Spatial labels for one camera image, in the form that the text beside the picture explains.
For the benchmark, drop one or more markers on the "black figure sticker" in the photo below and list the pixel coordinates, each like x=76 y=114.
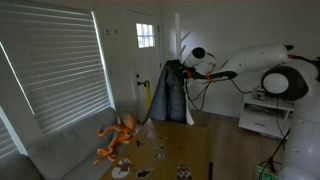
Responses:
x=145 y=173

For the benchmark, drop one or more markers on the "white coat stand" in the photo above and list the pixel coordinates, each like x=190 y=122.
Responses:
x=178 y=36

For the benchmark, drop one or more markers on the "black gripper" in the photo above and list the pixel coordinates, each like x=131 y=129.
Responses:
x=185 y=70

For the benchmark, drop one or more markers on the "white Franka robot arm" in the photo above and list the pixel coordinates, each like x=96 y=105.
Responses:
x=263 y=56

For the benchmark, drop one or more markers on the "green circuit board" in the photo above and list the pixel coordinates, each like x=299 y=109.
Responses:
x=265 y=173

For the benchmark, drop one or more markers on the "wooden table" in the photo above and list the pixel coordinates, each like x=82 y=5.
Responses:
x=181 y=146

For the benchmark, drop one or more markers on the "santa figure sticker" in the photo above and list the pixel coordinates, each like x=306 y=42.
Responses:
x=184 y=172

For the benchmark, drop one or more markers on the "dark grey jacket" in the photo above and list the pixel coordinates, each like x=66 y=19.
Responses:
x=166 y=93

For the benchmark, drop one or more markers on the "grey sofa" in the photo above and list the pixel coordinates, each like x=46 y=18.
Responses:
x=66 y=150

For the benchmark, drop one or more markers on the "small holiday sticker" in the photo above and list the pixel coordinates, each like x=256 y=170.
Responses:
x=159 y=156
x=139 y=143
x=160 y=147
x=151 y=134

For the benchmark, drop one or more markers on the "orange octopus plush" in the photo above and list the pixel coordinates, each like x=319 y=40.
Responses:
x=121 y=131

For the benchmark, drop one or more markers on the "white door with window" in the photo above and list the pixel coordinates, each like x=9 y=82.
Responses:
x=146 y=63

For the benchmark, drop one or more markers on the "snowman sticker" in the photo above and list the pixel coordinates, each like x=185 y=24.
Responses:
x=121 y=168

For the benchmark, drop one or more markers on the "wide white window blind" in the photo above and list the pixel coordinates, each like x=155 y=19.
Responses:
x=60 y=66

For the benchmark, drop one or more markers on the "white cabinet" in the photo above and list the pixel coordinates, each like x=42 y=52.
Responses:
x=263 y=120

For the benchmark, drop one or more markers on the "white tote bag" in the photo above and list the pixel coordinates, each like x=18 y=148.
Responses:
x=189 y=113

